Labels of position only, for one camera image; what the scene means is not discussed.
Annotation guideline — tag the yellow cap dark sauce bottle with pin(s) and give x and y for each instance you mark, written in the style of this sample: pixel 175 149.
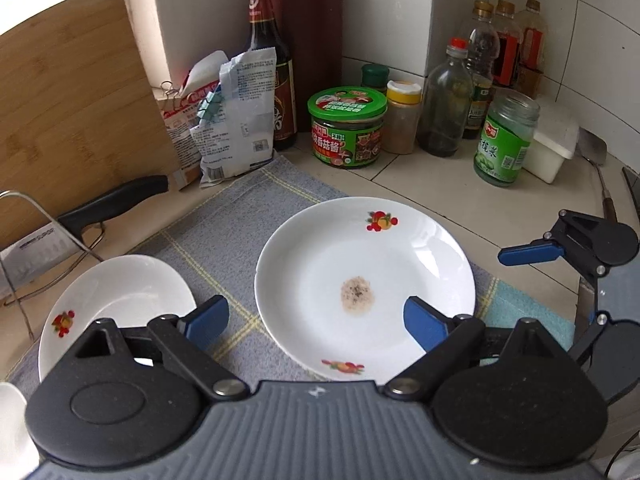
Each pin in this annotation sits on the yellow cap dark sauce bottle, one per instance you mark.
pixel 482 45

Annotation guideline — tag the orange label oil bottle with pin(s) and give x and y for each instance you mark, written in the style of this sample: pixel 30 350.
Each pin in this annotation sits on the orange label oil bottle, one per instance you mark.
pixel 531 45

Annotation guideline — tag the metal binder clip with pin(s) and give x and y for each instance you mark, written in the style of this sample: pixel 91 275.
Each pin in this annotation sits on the metal binder clip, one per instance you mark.
pixel 167 91

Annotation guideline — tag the white fruit print plate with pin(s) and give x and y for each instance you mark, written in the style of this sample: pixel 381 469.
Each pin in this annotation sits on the white fruit print plate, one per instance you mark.
pixel 325 240
pixel 120 285

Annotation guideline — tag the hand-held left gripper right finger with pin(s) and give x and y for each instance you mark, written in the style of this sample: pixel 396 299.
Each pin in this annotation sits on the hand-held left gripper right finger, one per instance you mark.
pixel 425 327

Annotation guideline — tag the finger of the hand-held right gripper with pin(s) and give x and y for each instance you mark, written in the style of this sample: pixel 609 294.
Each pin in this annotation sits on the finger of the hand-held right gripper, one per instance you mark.
pixel 530 254
pixel 586 342

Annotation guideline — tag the grey checked cloth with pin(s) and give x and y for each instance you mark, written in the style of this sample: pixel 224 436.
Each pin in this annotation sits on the grey checked cloth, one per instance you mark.
pixel 225 220

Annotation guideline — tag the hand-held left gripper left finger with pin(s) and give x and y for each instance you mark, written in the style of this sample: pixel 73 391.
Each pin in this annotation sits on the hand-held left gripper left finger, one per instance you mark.
pixel 207 320

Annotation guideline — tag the red label sauce bottle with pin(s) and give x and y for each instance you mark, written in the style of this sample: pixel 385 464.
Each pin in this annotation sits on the red label sauce bottle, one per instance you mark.
pixel 507 45

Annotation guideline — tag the red cap glass bottle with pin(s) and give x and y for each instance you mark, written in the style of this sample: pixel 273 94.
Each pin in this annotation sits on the red cap glass bottle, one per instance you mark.
pixel 445 105

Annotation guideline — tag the bamboo cutting board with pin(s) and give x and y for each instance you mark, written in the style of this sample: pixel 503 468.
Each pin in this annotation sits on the bamboo cutting board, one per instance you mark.
pixel 75 85

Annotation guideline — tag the small green cap bottle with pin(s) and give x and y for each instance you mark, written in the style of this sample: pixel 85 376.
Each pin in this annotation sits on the small green cap bottle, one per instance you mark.
pixel 374 76

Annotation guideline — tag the blue white seasoning bag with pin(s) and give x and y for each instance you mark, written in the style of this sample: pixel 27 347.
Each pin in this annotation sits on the blue white seasoning bag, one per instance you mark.
pixel 235 110

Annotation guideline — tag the plain white bowl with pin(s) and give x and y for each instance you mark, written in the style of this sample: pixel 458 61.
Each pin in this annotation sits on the plain white bowl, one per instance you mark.
pixel 12 425

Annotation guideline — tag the green label glass jar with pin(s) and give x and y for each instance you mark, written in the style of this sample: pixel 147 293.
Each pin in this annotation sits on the green label glass jar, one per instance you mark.
pixel 505 140

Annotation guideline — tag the green lid sauce jar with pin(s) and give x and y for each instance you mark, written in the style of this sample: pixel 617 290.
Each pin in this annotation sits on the green lid sauce jar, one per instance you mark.
pixel 347 130

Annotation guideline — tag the yellow lid spice jar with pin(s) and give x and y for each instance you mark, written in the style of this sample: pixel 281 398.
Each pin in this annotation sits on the yellow lid spice jar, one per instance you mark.
pixel 402 120

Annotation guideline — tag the white plastic box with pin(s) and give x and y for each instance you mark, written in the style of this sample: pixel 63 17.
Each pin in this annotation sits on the white plastic box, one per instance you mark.
pixel 552 140

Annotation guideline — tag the dark red knife block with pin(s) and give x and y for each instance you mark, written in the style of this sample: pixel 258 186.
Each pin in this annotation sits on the dark red knife block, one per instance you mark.
pixel 315 60

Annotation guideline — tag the dark soy sauce bottle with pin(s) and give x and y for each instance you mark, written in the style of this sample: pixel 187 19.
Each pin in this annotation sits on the dark soy sauce bottle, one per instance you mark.
pixel 270 25

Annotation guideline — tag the metal spatula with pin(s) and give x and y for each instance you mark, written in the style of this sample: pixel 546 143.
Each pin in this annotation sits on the metal spatula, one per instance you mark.
pixel 595 152

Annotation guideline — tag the red white seasoning bag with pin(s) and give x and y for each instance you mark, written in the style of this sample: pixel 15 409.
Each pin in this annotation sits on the red white seasoning bag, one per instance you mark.
pixel 180 125

